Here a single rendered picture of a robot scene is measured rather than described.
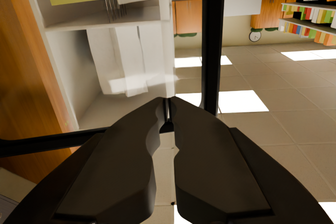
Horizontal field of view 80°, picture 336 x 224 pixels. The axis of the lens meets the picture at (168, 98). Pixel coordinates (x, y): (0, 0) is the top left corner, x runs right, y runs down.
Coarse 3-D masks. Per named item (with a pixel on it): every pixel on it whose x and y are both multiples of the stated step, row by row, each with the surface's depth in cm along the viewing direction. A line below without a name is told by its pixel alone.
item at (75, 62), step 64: (0, 0) 18; (64, 0) 19; (128, 0) 20; (192, 0) 20; (0, 64) 20; (64, 64) 21; (128, 64) 22; (192, 64) 24; (0, 128) 24; (64, 128) 25
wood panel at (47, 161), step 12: (12, 156) 33; (24, 156) 33; (36, 156) 33; (48, 156) 33; (60, 156) 33; (12, 168) 34; (24, 168) 34; (36, 168) 34; (48, 168) 34; (36, 180) 36
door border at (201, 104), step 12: (204, 0) 20; (204, 12) 21; (204, 24) 22; (204, 36) 22; (204, 48) 23; (204, 60) 23; (204, 72) 24; (204, 84) 25; (204, 96) 26; (204, 108) 27; (216, 108) 27; (168, 120) 27; (72, 132) 25; (84, 132) 25; (96, 132) 26; (168, 132) 27; (0, 144) 24; (12, 144) 25; (0, 156) 25
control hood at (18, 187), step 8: (0, 168) 27; (0, 176) 26; (8, 176) 27; (16, 176) 27; (0, 184) 26; (8, 184) 26; (16, 184) 27; (24, 184) 27; (32, 184) 28; (0, 192) 25; (8, 192) 26; (16, 192) 26; (24, 192) 27; (16, 200) 26
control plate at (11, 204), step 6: (0, 198) 24; (6, 198) 25; (0, 204) 24; (6, 204) 24; (12, 204) 25; (0, 210) 24; (6, 210) 24; (12, 210) 24; (6, 216) 24; (0, 222) 23
